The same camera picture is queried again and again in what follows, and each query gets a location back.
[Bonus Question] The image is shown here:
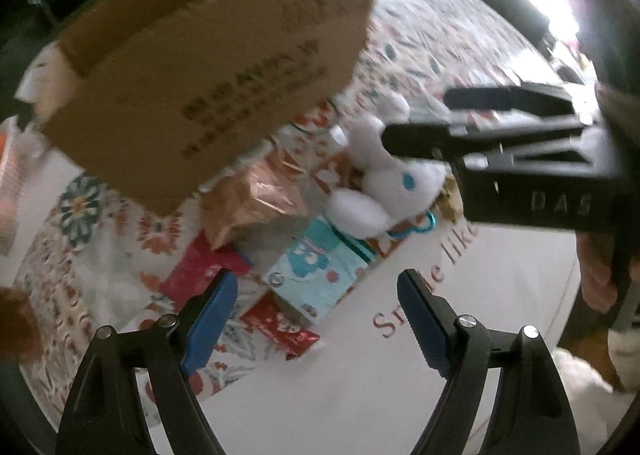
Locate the yellow minion strap toy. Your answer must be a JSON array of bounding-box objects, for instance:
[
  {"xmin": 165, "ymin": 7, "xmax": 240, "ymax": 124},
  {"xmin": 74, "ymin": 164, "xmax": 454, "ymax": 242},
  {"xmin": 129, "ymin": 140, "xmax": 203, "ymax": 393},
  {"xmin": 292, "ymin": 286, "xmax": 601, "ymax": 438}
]
[{"xmin": 435, "ymin": 175, "xmax": 463, "ymax": 223}]

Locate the white plush bunny toy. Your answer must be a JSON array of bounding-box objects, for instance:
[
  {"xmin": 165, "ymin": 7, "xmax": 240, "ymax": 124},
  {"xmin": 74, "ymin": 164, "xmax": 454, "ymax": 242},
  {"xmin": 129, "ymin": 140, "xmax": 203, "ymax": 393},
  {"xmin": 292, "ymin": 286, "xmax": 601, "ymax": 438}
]
[{"xmin": 324, "ymin": 93, "xmax": 446, "ymax": 239}]

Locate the person right hand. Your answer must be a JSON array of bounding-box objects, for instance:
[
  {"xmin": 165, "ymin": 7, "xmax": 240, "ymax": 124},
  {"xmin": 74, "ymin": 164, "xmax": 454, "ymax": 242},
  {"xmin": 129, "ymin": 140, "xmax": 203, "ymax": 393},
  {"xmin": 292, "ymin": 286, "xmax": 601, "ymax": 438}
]
[{"xmin": 576, "ymin": 232, "xmax": 617, "ymax": 314}]

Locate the red fluffy pompom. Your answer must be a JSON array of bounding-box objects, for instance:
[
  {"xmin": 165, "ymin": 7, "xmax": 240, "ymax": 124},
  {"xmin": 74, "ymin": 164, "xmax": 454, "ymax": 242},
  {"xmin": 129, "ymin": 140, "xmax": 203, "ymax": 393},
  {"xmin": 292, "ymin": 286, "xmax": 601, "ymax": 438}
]
[{"xmin": 0, "ymin": 287, "xmax": 42, "ymax": 364}]

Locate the patterned tile table runner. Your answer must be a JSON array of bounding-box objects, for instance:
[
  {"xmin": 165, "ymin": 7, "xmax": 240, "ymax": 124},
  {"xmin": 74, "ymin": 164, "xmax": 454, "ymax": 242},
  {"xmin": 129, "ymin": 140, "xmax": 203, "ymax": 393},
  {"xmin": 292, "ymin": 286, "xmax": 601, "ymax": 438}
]
[{"xmin": 15, "ymin": 0, "xmax": 577, "ymax": 418}]

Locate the crumpled gold foil wrapper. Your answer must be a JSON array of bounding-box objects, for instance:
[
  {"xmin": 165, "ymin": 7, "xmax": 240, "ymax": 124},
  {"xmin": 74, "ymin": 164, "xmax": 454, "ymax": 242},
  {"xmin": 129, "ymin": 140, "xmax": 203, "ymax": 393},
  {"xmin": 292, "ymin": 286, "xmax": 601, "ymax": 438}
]
[{"xmin": 200, "ymin": 160, "xmax": 307, "ymax": 249}]

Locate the teal cartoon tissue pack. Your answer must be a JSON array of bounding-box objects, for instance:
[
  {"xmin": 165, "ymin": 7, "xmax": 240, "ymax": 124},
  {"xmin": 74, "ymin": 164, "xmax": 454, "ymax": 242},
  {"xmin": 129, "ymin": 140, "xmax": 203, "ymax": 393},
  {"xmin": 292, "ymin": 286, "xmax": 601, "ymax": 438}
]
[{"xmin": 264, "ymin": 217, "xmax": 378, "ymax": 324}]

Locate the red snack packet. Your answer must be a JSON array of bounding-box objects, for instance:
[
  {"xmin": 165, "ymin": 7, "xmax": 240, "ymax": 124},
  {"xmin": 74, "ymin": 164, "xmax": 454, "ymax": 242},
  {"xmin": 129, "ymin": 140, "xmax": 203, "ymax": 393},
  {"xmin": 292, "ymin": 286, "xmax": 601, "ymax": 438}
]
[{"xmin": 241, "ymin": 291, "xmax": 320, "ymax": 357}]

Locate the brown cardboard box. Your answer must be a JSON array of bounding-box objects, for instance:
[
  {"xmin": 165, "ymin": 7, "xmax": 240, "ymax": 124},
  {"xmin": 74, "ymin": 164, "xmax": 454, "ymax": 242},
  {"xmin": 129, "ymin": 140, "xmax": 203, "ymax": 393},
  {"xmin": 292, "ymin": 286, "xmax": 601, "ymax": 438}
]
[{"xmin": 36, "ymin": 0, "xmax": 375, "ymax": 216}]

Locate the white fruit basket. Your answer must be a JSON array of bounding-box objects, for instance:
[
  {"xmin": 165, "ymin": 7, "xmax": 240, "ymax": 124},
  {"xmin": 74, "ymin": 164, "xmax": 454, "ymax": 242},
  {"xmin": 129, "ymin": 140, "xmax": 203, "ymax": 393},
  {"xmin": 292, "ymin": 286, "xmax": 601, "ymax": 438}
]
[{"xmin": 0, "ymin": 116, "xmax": 26, "ymax": 256}]

